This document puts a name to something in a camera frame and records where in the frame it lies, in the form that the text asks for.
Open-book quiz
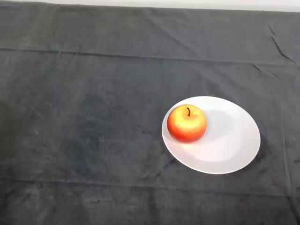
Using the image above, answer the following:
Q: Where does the red yellow apple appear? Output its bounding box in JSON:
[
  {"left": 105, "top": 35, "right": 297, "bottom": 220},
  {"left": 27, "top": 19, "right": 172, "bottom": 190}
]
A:
[{"left": 166, "top": 104, "right": 208, "bottom": 143}]

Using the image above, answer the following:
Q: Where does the black table cloth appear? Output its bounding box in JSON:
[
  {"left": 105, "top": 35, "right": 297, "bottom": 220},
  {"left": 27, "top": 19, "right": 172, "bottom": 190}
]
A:
[{"left": 0, "top": 1, "right": 300, "bottom": 225}]

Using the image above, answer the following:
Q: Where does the white round plate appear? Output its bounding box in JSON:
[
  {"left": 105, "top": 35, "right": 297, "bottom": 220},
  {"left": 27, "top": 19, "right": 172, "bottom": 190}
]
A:
[{"left": 161, "top": 96, "right": 261, "bottom": 175}]

